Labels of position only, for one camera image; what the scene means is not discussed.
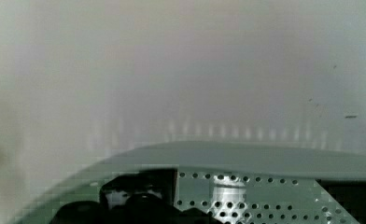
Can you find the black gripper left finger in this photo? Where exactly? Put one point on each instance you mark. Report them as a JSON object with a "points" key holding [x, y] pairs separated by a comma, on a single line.
{"points": [[143, 198]]}

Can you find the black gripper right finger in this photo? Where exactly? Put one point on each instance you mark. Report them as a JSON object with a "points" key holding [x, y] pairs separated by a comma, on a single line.
{"points": [[350, 194]]}

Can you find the green plastic strainer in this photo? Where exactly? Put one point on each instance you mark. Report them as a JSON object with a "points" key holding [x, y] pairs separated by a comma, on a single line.
{"points": [[235, 183]]}

